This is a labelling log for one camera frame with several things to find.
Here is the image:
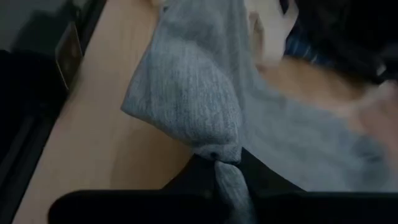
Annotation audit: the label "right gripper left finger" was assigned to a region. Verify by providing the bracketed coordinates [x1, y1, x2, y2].
[161, 154, 218, 195]

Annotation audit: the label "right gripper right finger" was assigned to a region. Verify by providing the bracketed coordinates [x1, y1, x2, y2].
[239, 147, 305, 197]

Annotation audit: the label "light grey small cloth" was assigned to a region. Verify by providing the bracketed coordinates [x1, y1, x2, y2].
[120, 0, 398, 224]

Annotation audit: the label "blue plaid pajama pants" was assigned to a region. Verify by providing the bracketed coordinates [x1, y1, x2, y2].
[284, 29, 338, 67]

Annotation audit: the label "cream canvas tote bag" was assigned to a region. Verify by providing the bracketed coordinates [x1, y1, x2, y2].
[245, 0, 300, 67]

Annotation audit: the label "black aluminium table frame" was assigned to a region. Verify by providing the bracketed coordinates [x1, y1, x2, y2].
[0, 0, 107, 218]

